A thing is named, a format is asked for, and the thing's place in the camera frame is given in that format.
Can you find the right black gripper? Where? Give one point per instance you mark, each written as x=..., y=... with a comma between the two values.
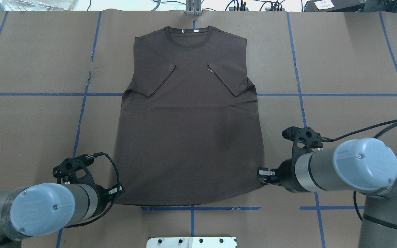
x=285, y=176

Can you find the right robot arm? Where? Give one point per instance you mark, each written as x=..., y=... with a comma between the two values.
x=366, y=166

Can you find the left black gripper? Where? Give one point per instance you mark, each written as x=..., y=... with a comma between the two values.
x=99, y=195

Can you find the dark brown t-shirt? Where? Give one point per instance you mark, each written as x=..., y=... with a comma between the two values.
x=189, y=130

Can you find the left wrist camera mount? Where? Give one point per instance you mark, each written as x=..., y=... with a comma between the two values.
x=74, y=171

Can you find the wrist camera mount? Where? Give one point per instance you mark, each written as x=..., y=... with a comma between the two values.
x=74, y=171
x=305, y=140

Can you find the aluminium extrusion post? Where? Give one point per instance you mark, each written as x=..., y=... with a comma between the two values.
x=193, y=7

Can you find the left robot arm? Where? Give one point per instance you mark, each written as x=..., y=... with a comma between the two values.
x=46, y=208

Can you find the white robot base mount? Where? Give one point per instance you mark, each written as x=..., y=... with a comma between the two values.
x=192, y=242

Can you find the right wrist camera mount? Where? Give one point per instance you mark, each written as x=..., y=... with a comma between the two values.
x=305, y=140

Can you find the grey device on floor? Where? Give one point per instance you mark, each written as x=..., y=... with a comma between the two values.
x=333, y=5

